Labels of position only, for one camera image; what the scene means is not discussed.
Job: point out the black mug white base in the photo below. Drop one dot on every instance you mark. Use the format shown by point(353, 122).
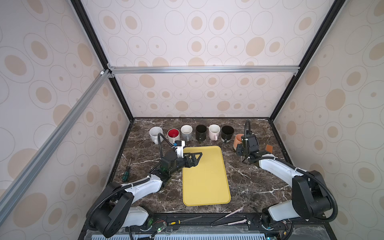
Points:
point(227, 133)

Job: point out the grey mug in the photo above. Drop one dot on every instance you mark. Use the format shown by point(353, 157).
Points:
point(187, 132)

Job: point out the pink handled tweezers upper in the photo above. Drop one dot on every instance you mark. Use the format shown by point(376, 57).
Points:
point(228, 215)

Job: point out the black base frame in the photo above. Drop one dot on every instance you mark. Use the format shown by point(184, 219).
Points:
point(201, 229)

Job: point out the green handled screwdriver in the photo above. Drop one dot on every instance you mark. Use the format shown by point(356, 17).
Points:
point(126, 174)

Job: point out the horizontal aluminium rail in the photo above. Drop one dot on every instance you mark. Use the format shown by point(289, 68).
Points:
point(205, 69)

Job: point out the white mug red inside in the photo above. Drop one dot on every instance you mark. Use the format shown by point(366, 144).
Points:
point(173, 135)

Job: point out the pink handled tweezers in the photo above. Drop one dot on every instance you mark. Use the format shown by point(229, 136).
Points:
point(228, 215)
point(233, 223)

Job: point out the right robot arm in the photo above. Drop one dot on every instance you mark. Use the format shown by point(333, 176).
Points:
point(311, 198)

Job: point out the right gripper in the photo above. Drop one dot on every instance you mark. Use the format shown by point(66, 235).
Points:
point(239, 151)

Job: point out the yellow handled screwdriver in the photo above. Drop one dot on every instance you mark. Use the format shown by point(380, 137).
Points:
point(183, 221)

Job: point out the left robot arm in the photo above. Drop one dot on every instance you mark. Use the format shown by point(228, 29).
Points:
point(113, 208)

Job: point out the orange small bottle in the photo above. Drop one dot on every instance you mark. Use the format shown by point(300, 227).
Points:
point(269, 149)

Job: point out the pink mug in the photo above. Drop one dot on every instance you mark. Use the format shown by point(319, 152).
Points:
point(214, 132)

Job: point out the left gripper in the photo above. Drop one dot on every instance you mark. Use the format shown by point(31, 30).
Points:
point(192, 163)

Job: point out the cream and peach mug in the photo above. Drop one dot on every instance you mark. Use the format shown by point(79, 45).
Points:
point(237, 141)

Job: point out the yellow plastic tray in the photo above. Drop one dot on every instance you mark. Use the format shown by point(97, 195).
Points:
point(207, 183)

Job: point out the white speckled mug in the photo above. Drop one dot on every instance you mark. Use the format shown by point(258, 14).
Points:
point(154, 131)

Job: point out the left slanted aluminium rail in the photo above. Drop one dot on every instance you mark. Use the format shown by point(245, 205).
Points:
point(21, 184)

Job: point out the pink handled tweezers lower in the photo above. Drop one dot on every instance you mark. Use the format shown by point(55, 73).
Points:
point(233, 223)

